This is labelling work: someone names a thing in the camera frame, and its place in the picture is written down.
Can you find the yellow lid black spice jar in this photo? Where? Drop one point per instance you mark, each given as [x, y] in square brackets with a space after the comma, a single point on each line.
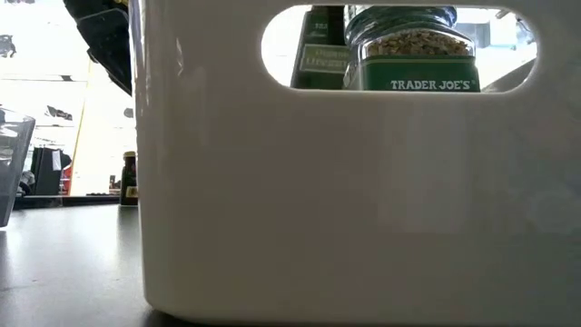
[130, 179]

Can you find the green lid jar dark label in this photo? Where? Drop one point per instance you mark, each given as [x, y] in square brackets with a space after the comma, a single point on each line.
[318, 27]

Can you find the yellow background pole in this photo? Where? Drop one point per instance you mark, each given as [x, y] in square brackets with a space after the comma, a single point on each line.
[79, 136]

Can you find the white sheet on cabinet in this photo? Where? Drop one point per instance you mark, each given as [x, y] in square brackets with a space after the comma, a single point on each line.
[56, 160]

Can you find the small dark background clutter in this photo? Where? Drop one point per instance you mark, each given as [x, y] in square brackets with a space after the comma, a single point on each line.
[114, 185]

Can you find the red background object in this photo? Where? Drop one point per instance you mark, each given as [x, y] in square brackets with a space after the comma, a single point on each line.
[66, 181]

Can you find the black background cabinet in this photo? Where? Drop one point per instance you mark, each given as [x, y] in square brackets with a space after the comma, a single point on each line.
[45, 175]

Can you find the clear smoky plastic bin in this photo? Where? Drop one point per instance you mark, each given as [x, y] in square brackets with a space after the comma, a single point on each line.
[13, 172]

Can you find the dark grey background heap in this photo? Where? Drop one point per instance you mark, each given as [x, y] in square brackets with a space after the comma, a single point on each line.
[26, 184]

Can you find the frosted white plastic bin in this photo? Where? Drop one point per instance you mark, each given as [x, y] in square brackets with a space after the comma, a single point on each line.
[318, 204]

